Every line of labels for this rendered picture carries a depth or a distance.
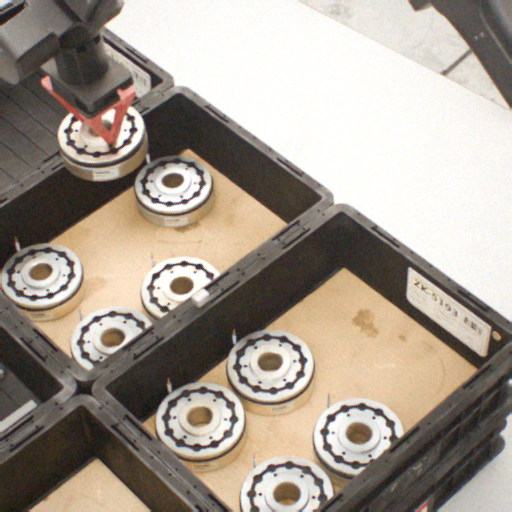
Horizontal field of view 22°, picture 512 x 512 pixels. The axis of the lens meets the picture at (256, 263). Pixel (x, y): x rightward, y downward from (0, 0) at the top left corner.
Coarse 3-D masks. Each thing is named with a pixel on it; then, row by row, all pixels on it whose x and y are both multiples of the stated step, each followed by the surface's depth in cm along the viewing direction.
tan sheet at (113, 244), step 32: (128, 192) 179; (224, 192) 178; (96, 224) 175; (128, 224) 175; (192, 224) 175; (224, 224) 174; (256, 224) 174; (96, 256) 172; (128, 256) 171; (160, 256) 171; (192, 256) 171; (224, 256) 171; (96, 288) 168; (128, 288) 168; (64, 320) 165
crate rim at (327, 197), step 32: (160, 96) 176; (192, 96) 176; (288, 160) 167; (320, 192) 164; (288, 224) 161; (256, 256) 157; (32, 320) 153; (160, 320) 152; (64, 352) 150; (128, 352) 149
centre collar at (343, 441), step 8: (352, 416) 150; (360, 416) 150; (344, 424) 149; (352, 424) 150; (360, 424) 150; (368, 424) 149; (376, 424) 149; (344, 432) 149; (376, 432) 148; (344, 440) 148; (376, 440) 148; (344, 448) 148; (352, 448) 147; (360, 448) 147; (368, 448) 147
